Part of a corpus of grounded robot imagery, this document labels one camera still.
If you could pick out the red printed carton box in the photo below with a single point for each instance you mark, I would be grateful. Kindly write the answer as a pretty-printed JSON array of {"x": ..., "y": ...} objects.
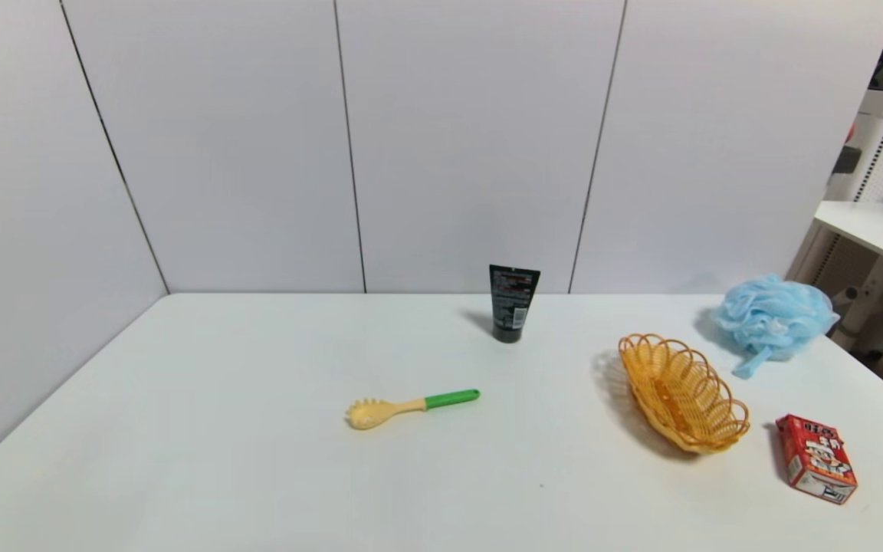
[{"x": 815, "y": 456}]

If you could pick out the light blue bath loofah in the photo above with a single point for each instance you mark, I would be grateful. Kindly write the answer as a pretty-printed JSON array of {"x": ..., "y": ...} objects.
[{"x": 775, "y": 314}]

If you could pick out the black box on pegboard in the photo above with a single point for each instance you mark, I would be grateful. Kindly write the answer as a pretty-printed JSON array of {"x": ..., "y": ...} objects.
[{"x": 846, "y": 159}]

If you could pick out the yellow woven plastic basket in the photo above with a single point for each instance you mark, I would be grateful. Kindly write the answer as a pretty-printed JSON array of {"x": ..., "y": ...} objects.
[{"x": 679, "y": 395}]

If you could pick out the white side desk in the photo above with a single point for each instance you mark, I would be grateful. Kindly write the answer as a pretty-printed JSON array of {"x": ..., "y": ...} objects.
[{"x": 867, "y": 230}]

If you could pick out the black cosmetic tube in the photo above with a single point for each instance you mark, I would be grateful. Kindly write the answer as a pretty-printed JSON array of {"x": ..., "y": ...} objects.
[{"x": 513, "y": 303}]

